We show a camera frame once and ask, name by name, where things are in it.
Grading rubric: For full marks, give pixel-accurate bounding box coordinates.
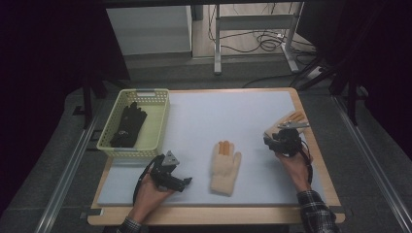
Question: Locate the grey metal stand frame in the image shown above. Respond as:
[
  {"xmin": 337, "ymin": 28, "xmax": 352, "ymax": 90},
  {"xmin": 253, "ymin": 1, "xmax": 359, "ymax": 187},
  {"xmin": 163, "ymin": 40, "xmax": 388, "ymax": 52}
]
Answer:
[{"xmin": 213, "ymin": 2, "xmax": 305, "ymax": 76}]

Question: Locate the dark curtain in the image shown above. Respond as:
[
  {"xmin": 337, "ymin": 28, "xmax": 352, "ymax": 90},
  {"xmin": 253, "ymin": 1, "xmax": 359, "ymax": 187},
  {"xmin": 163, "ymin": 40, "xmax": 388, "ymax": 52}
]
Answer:
[
  {"xmin": 295, "ymin": 0, "xmax": 412, "ymax": 159},
  {"xmin": 0, "ymin": 0, "xmax": 130, "ymax": 108}
]

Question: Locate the yellow-green plastic basket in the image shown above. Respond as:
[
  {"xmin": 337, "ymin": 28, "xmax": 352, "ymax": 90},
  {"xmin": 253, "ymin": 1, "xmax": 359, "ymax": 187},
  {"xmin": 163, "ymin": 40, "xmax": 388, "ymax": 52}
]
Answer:
[{"xmin": 96, "ymin": 87, "xmax": 171, "ymax": 159}]

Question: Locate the person's left hand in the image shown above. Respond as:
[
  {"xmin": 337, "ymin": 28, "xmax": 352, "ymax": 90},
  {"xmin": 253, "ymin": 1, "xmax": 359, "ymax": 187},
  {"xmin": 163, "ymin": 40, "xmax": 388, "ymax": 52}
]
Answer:
[{"xmin": 129, "ymin": 173, "xmax": 176, "ymax": 225}]

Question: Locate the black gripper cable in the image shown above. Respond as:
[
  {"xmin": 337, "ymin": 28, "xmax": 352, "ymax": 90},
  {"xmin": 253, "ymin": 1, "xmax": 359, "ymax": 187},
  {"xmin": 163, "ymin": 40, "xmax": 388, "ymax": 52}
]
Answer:
[
  {"xmin": 131, "ymin": 154, "xmax": 163, "ymax": 206},
  {"xmin": 299, "ymin": 147, "xmax": 315, "ymax": 186}
]

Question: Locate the white cabinet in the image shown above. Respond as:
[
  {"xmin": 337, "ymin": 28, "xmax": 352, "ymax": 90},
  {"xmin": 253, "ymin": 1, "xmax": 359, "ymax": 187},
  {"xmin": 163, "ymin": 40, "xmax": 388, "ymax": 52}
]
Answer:
[{"xmin": 106, "ymin": 5, "xmax": 194, "ymax": 56}]

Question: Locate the black tripod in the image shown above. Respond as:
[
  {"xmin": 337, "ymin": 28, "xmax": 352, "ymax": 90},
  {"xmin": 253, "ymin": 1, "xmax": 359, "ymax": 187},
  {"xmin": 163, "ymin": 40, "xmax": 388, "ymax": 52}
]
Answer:
[{"xmin": 290, "ymin": 54, "xmax": 370, "ymax": 127}]

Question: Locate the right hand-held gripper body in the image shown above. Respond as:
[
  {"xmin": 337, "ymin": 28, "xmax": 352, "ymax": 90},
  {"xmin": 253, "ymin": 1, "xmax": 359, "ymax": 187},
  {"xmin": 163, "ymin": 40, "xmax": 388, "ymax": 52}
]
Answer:
[{"xmin": 267, "ymin": 119, "xmax": 311, "ymax": 158}]

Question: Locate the black stand leg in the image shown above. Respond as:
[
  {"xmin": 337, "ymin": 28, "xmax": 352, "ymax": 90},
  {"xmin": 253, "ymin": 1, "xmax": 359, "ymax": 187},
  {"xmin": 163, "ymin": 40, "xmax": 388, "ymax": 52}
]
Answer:
[{"xmin": 80, "ymin": 73, "xmax": 110, "ymax": 130}]

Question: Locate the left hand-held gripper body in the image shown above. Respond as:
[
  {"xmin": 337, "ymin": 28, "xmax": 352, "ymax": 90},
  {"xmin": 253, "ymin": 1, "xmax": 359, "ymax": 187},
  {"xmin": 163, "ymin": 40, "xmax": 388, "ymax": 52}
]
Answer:
[{"xmin": 149, "ymin": 150, "xmax": 184, "ymax": 192}]

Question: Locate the black glove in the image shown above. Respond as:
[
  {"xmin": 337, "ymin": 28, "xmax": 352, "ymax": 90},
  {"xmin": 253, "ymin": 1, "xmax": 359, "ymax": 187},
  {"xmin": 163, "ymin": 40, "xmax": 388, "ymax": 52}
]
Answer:
[{"xmin": 109, "ymin": 101, "xmax": 149, "ymax": 149}]

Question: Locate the tangle of black floor cables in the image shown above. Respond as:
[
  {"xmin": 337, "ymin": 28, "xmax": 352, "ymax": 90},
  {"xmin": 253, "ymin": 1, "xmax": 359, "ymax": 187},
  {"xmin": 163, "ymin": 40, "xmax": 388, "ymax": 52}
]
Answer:
[{"xmin": 208, "ymin": 3, "xmax": 318, "ymax": 55}]

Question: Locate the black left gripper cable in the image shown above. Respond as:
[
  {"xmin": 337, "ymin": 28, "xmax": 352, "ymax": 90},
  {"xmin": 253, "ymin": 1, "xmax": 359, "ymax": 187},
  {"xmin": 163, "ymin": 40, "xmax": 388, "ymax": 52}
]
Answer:
[{"xmin": 131, "ymin": 154, "xmax": 163, "ymax": 206}]

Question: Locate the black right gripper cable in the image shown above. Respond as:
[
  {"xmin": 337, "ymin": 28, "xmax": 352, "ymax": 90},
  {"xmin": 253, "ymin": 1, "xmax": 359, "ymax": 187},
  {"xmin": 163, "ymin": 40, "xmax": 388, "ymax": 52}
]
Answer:
[{"xmin": 299, "ymin": 147, "xmax": 315, "ymax": 186}]

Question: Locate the white table mat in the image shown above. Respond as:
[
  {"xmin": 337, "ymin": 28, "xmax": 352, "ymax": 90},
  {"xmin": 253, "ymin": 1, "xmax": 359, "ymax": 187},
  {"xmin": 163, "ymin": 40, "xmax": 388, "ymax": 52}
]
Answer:
[{"xmin": 96, "ymin": 89, "xmax": 327, "ymax": 208}]

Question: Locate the beige knitted glove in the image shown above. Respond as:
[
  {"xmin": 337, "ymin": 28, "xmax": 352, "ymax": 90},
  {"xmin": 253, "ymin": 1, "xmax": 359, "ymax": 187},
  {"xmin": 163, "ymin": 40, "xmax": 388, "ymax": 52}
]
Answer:
[
  {"xmin": 209, "ymin": 140, "xmax": 243, "ymax": 197},
  {"xmin": 263, "ymin": 110, "xmax": 309, "ymax": 140}
]

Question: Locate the person's right hand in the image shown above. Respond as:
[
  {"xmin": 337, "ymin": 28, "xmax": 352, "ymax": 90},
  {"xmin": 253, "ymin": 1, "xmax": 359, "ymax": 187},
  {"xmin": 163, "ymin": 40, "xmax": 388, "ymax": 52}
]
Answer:
[{"xmin": 275, "ymin": 149, "xmax": 313, "ymax": 194}]

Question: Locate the aluminium rail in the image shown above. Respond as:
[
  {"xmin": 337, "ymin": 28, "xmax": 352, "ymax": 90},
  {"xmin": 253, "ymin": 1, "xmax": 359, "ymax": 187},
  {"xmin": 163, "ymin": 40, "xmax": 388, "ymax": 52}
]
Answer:
[
  {"xmin": 330, "ymin": 95, "xmax": 412, "ymax": 233},
  {"xmin": 33, "ymin": 108, "xmax": 102, "ymax": 233}
]

